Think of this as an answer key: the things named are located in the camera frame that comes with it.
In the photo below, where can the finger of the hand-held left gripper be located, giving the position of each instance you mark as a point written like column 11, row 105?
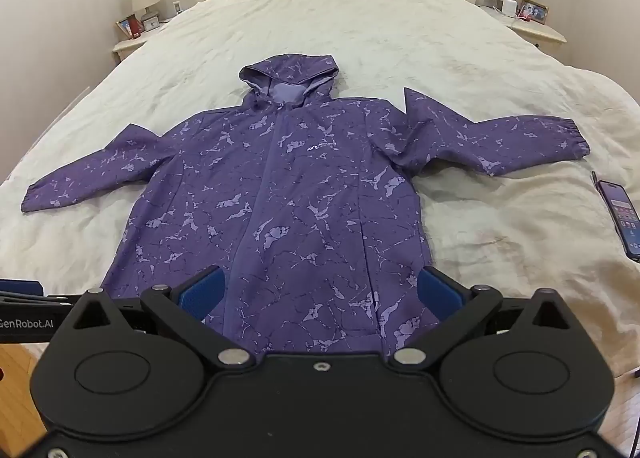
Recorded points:
column 20, row 287

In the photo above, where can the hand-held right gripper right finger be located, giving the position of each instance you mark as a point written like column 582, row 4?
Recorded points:
column 439, row 294

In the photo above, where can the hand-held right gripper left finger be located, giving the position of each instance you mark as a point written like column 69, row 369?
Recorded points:
column 204, row 294

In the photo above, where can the purple patterned hooded jacket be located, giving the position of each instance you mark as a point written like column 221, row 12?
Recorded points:
column 300, row 188

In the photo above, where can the black smartphone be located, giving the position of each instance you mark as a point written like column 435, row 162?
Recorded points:
column 622, row 218

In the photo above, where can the cream bedspread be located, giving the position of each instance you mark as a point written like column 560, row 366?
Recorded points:
column 400, row 38

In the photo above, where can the cream nightstand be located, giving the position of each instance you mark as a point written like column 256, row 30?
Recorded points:
column 132, row 44
column 537, row 32

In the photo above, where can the small table clock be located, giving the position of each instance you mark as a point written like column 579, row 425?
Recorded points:
column 151, row 24

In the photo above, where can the white round device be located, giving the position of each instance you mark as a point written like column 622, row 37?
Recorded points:
column 510, row 7

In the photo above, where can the wooden photo frame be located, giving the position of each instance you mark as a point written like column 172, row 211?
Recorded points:
column 534, row 12

